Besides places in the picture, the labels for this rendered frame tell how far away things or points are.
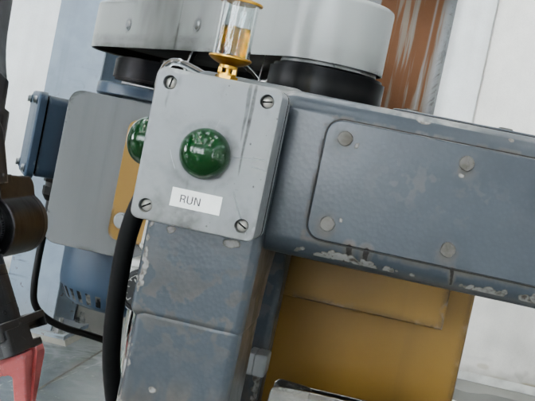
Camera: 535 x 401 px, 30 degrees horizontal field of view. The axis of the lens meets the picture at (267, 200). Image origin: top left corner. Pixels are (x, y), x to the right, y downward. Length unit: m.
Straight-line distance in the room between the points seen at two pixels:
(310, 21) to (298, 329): 0.31
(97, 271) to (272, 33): 0.41
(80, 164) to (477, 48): 4.90
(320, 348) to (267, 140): 0.38
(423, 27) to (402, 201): 0.52
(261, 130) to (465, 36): 5.29
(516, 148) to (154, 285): 0.24
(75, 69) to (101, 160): 4.60
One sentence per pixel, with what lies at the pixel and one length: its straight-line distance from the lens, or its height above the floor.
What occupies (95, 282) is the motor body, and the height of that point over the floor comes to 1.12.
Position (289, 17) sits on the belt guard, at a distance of 0.76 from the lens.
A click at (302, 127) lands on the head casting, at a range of 0.63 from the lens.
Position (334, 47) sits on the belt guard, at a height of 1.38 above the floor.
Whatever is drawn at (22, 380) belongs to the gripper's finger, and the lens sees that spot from 0.82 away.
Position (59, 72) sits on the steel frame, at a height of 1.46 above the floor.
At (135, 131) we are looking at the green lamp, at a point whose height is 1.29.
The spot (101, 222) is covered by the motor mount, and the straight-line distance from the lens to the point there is 1.05.
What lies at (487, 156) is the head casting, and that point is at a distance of 0.62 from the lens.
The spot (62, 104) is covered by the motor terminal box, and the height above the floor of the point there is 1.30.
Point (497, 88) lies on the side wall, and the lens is 5.84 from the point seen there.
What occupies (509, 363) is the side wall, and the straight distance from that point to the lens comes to 5.92.
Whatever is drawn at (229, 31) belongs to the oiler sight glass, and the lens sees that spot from 0.66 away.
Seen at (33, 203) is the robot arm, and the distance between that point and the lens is 0.90.
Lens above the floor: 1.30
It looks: 3 degrees down
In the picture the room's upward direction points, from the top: 12 degrees clockwise
